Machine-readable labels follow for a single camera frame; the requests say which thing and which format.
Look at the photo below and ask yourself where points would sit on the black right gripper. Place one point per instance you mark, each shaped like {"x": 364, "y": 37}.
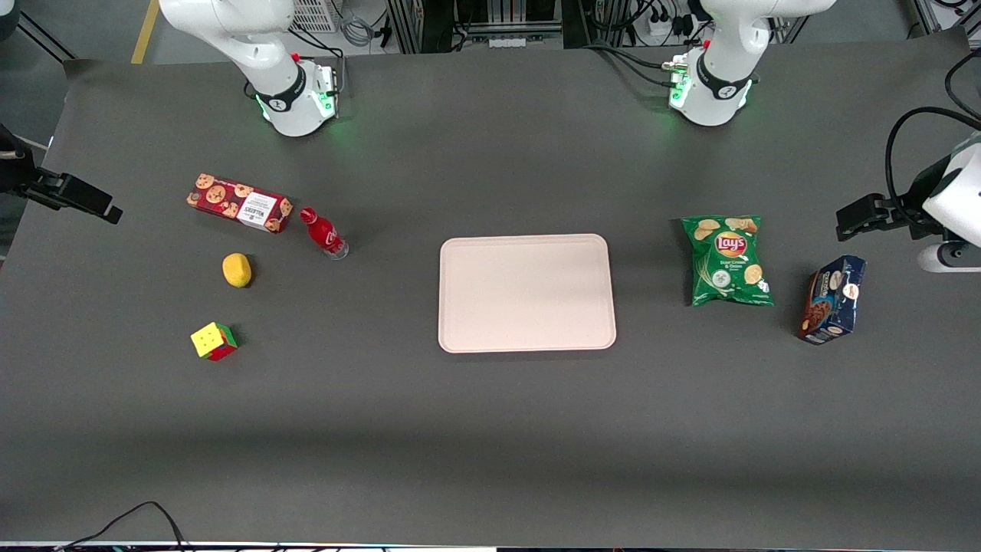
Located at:
{"x": 17, "y": 178}

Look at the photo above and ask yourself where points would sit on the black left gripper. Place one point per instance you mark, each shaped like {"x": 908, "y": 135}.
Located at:
{"x": 909, "y": 204}

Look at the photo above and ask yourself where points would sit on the red coke bottle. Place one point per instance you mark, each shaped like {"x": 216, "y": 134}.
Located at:
{"x": 322, "y": 234}

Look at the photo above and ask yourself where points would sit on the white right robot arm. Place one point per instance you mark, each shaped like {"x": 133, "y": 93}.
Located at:
{"x": 260, "y": 54}

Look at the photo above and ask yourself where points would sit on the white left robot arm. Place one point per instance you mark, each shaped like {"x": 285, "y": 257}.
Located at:
{"x": 720, "y": 69}

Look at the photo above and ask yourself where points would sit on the beige plastic tray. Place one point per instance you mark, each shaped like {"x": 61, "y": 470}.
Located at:
{"x": 529, "y": 295}

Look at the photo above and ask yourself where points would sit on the dark blue cookie box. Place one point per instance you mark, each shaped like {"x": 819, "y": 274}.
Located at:
{"x": 834, "y": 299}

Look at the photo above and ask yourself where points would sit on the green Lay's chips bag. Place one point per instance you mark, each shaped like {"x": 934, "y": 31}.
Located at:
{"x": 728, "y": 264}

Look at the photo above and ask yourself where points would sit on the red cookie box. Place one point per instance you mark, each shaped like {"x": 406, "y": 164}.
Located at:
{"x": 237, "y": 202}

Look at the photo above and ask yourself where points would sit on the yellow lemon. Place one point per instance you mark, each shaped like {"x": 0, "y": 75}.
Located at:
{"x": 237, "y": 271}

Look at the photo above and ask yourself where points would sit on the colourful rubik's cube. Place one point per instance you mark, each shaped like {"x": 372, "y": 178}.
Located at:
{"x": 212, "y": 341}

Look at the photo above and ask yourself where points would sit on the white power strip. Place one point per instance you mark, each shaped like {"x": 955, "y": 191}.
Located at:
{"x": 661, "y": 24}

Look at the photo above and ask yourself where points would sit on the white perforated box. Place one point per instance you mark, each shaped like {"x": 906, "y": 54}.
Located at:
{"x": 314, "y": 14}

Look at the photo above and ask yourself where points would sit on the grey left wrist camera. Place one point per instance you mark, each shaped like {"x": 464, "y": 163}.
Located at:
{"x": 950, "y": 259}

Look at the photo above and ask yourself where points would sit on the aluminium frame rack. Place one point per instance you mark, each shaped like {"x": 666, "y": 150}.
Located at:
{"x": 490, "y": 23}

